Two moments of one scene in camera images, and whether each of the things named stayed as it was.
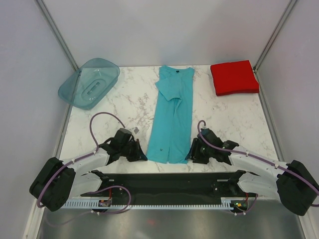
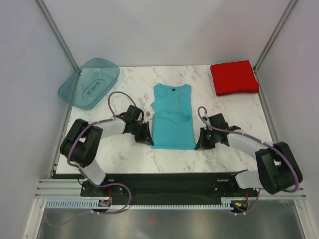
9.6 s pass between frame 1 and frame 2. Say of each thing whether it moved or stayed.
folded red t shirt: stayed
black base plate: stayed
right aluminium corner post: stayed
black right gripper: moved
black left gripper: moved
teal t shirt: moved
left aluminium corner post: stayed
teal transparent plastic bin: stayed
